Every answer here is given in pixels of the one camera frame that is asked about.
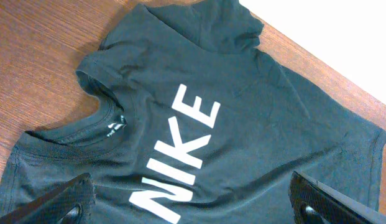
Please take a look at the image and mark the black Nike t-shirt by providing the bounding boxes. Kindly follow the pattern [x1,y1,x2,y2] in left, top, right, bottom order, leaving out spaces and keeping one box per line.
[0,1,386,223]

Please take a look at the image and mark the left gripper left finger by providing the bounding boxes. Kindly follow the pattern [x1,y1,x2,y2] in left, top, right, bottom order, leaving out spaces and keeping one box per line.
[0,173,95,224]

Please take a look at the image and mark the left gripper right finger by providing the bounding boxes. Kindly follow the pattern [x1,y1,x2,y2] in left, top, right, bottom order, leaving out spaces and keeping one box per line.
[288,171,386,224]

